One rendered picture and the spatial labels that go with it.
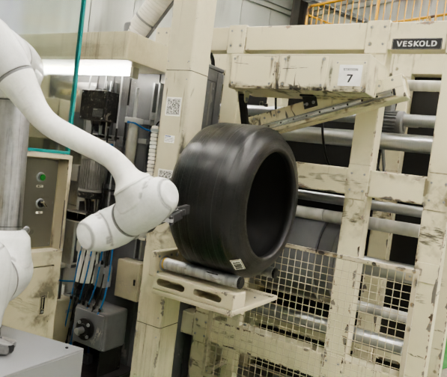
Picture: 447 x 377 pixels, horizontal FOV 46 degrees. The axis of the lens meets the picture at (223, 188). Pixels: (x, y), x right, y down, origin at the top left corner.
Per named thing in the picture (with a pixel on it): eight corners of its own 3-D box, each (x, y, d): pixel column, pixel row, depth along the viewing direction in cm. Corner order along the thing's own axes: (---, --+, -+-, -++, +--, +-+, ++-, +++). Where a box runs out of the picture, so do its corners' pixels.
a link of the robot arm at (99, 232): (120, 250, 147) (152, 232, 140) (78, 263, 133) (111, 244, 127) (105, 215, 148) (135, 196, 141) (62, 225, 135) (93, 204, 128)
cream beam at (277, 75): (226, 87, 225) (230, 53, 224) (254, 97, 247) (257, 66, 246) (365, 93, 194) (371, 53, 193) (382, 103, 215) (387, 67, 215)
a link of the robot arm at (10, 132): (-45, 308, 142) (-16, 293, 164) (16, 311, 143) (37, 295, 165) (-23, 28, 143) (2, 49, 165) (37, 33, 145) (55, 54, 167)
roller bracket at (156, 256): (147, 275, 199) (150, 250, 198) (204, 264, 233) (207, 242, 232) (154, 277, 197) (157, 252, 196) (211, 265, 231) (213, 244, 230)
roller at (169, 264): (163, 270, 203) (158, 265, 199) (168, 259, 205) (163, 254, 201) (241, 291, 185) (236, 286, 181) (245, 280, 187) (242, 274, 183)
